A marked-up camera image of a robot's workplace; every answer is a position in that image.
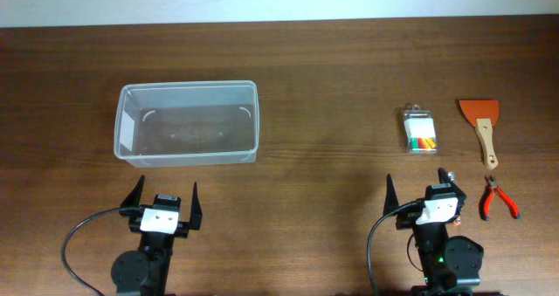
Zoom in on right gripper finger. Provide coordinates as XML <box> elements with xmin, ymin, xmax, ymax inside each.
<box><xmin>383</xmin><ymin>174</ymin><xmax>399</xmax><ymax>217</ymax></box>
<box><xmin>438</xmin><ymin>168</ymin><xmax>455</xmax><ymax>184</ymax></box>

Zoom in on clear case of coloured bits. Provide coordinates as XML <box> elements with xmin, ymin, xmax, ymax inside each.
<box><xmin>403</xmin><ymin>105</ymin><xmax>438</xmax><ymax>154</ymax></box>

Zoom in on orange rail of sockets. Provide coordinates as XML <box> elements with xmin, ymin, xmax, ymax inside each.
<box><xmin>447</xmin><ymin>171</ymin><xmax>461</xmax><ymax>227</ymax></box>

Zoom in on right black cable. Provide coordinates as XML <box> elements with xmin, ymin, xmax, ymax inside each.
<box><xmin>366</xmin><ymin>200</ymin><xmax>427</xmax><ymax>296</ymax></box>

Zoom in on red handled pliers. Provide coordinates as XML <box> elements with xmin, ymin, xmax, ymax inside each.
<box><xmin>479</xmin><ymin>175</ymin><xmax>521</xmax><ymax>222</ymax></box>

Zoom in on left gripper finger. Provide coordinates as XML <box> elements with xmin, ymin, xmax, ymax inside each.
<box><xmin>120</xmin><ymin>176</ymin><xmax>145</xmax><ymax>214</ymax></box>
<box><xmin>189</xmin><ymin>182</ymin><xmax>203</xmax><ymax>231</ymax></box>

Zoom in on clear plastic storage container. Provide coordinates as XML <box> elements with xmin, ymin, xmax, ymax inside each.
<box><xmin>114</xmin><ymin>80</ymin><xmax>260</xmax><ymax>168</ymax></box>

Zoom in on left black cable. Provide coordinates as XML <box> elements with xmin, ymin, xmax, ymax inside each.
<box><xmin>60</xmin><ymin>206</ymin><xmax>143</xmax><ymax>296</ymax></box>

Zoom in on orange scraper with wooden handle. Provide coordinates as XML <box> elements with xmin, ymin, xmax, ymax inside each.
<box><xmin>459</xmin><ymin>100</ymin><xmax>500</xmax><ymax>170</ymax></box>

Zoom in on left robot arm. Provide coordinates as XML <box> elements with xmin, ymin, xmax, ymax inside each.
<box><xmin>111</xmin><ymin>176</ymin><xmax>203</xmax><ymax>296</ymax></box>

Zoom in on black cable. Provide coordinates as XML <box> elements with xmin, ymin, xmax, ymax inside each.
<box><xmin>366</xmin><ymin>200</ymin><xmax>427</xmax><ymax>296</ymax></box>
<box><xmin>60</xmin><ymin>206</ymin><xmax>143</xmax><ymax>296</ymax></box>

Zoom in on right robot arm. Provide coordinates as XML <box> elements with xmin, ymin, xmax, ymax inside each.
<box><xmin>383</xmin><ymin>168</ymin><xmax>484</xmax><ymax>296</ymax></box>

